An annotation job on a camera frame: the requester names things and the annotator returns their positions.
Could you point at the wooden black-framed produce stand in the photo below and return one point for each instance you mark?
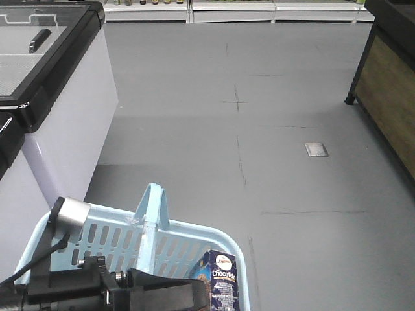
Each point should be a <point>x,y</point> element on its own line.
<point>383,83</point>

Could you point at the far white chest freezer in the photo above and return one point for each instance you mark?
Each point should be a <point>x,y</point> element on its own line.
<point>57,82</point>

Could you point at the blue Chocofolo cookie box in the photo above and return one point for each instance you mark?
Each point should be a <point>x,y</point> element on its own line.
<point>218,271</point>

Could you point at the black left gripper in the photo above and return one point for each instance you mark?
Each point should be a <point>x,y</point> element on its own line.
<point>92,287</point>

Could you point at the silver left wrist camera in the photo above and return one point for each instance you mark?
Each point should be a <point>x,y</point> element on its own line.
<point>69,216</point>

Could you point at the far steel floor socket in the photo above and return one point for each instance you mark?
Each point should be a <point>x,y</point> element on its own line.
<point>316,150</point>

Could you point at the near white chest freezer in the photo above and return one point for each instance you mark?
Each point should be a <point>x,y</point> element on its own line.
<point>22,201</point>

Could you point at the white chest freezer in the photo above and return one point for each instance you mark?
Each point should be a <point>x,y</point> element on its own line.
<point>57,82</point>
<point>22,201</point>

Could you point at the light blue shopping basket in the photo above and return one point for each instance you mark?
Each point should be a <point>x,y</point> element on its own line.
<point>146,240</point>

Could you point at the white store shelf unit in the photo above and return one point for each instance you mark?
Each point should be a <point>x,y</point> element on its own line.
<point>237,11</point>

